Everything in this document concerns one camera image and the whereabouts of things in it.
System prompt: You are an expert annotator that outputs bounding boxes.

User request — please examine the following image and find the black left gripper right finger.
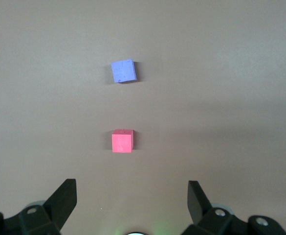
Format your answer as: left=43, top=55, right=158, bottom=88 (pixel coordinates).
left=181, top=180, right=286, bottom=235

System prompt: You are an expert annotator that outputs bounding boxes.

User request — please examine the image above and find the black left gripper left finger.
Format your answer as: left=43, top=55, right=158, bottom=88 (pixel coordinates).
left=0, top=178, right=78, bottom=235

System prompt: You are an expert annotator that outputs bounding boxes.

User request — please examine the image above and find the red foam block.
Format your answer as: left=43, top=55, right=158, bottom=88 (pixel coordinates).
left=111, top=129, right=135, bottom=154

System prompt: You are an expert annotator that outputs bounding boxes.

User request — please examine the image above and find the purple foam block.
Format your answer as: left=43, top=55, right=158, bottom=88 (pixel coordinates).
left=110, top=58, right=137, bottom=84

